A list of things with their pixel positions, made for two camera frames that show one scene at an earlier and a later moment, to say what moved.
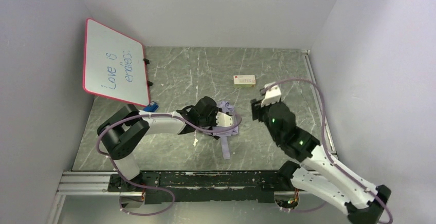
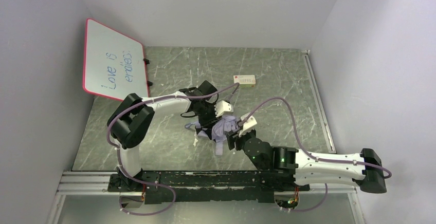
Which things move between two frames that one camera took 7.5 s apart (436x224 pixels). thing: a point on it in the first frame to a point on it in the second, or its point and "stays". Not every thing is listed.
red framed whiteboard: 114,65 stays
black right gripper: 257,109 to 233,139
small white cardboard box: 244,81 stays
